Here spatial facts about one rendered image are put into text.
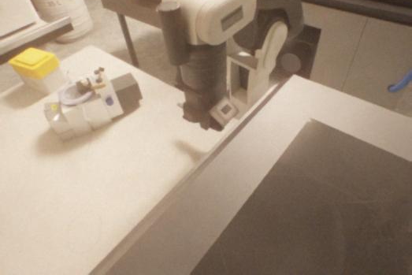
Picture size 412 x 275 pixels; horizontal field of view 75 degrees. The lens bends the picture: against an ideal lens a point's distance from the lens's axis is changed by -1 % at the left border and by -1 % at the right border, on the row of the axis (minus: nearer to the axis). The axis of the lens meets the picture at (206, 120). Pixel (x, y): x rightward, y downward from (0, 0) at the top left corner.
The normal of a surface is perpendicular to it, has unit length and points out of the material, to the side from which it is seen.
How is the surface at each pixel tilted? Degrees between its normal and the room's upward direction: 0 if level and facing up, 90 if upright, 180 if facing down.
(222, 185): 0
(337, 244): 0
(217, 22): 90
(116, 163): 0
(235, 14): 90
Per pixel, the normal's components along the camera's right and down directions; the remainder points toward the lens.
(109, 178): -0.07, -0.69
